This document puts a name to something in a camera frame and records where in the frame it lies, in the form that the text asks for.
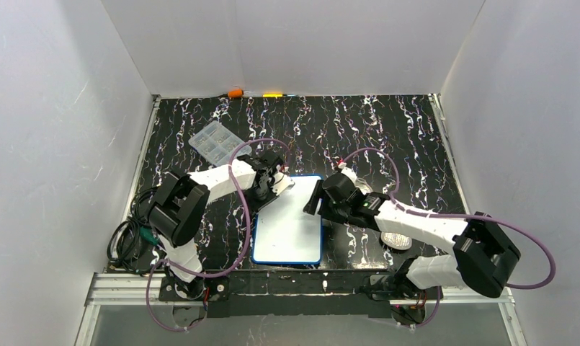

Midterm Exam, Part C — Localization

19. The black cable bundle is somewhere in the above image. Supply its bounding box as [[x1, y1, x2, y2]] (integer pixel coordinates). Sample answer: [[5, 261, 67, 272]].
[[107, 188, 161, 273]]

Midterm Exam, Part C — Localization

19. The aluminium front rail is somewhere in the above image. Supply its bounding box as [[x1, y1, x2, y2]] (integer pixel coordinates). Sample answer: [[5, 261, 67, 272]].
[[84, 271, 516, 306]]

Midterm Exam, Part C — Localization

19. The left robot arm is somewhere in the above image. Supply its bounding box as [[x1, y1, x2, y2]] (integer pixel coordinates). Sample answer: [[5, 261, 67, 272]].
[[146, 151, 294, 284]]

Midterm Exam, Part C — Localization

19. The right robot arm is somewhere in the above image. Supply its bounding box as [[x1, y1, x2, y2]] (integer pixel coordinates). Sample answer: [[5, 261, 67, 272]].
[[303, 172, 521, 298]]

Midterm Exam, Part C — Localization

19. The clear plastic screw box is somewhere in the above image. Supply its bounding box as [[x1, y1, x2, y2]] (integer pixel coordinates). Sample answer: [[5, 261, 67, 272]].
[[188, 121, 244, 167]]

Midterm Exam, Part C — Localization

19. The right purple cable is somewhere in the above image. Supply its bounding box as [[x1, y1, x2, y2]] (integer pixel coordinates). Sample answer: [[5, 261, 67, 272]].
[[337, 147, 557, 330]]

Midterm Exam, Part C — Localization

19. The silver mesh scrubber pad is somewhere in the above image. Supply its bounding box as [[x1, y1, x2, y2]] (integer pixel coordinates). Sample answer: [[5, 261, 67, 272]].
[[354, 178, 372, 194]]

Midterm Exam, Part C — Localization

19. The blue framed whiteboard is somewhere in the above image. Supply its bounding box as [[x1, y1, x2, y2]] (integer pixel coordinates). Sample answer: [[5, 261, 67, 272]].
[[251, 175, 323, 265]]

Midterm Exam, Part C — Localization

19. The orange marker cap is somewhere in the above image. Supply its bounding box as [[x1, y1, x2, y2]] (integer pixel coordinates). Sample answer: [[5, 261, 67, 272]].
[[226, 89, 244, 98]]

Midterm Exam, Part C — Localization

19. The purple cable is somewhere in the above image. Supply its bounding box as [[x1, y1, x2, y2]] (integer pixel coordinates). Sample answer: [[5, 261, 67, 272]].
[[337, 147, 557, 330], [145, 138, 293, 334]]

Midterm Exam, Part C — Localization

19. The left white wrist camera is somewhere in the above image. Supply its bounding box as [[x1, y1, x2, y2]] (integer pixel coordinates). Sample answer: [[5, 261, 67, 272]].
[[270, 172, 295, 196]]

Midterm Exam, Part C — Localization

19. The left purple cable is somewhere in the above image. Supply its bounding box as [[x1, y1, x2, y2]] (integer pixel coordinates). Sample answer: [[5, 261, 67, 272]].
[[145, 138, 293, 334]]

